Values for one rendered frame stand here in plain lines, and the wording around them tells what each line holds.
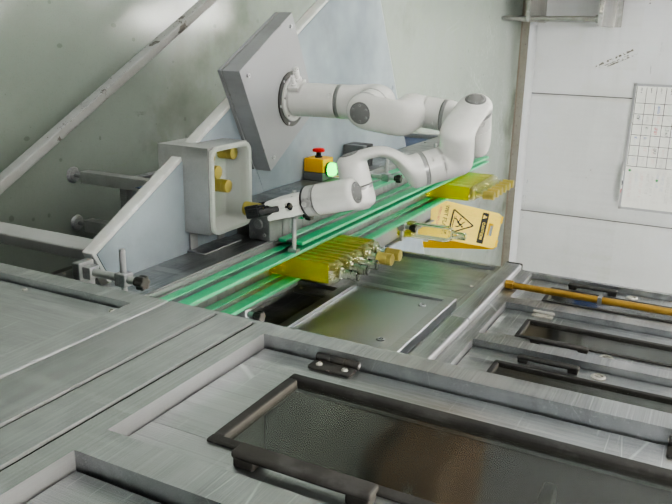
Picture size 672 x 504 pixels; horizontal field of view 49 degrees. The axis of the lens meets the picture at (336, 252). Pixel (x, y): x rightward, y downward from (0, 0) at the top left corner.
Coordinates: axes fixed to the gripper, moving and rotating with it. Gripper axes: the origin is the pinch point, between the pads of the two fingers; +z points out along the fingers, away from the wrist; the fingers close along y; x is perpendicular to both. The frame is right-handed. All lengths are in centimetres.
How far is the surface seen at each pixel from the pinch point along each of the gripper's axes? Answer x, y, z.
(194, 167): 13.8, -6.7, 10.6
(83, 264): 1, -52, 7
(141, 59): 51, 42, 61
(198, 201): 5.3, -6.8, 12.0
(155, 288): -9.8, -32.7, 8.6
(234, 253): -9.9, -1.5, 9.1
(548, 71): 20, 611, 54
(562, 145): -54, 610, 53
